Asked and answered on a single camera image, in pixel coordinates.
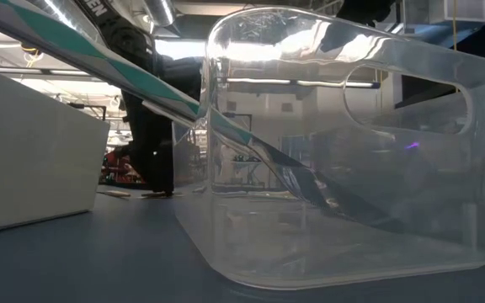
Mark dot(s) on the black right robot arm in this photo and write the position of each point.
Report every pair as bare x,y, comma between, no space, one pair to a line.
364,10

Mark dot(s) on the white ceiling unit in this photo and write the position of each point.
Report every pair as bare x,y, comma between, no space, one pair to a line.
461,10

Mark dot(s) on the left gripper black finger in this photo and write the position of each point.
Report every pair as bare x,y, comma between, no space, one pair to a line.
156,172

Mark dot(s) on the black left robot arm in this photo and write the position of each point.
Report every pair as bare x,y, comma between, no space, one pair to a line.
116,25

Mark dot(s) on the white plastic bin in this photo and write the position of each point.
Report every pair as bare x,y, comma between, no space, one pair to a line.
36,160

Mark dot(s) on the horizontal ceiling pipe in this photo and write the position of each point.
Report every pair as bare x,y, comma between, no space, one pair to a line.
310,83

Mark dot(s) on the black ceiling camera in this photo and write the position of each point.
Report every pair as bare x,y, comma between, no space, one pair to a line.
32,49

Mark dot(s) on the silver ceiling air duct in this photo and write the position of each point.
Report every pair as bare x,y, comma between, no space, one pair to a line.
162,10
63,10

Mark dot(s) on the red storage cabinet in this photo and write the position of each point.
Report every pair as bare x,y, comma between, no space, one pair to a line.
114,168

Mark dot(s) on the clear plastic bin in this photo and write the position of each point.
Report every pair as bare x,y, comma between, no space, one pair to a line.
478,189

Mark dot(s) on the blue-grey table mat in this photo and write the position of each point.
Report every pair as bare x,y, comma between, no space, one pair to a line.
99,261

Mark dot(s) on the slim gold cutlery piece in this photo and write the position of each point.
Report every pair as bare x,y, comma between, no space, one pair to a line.
116,193
199,190

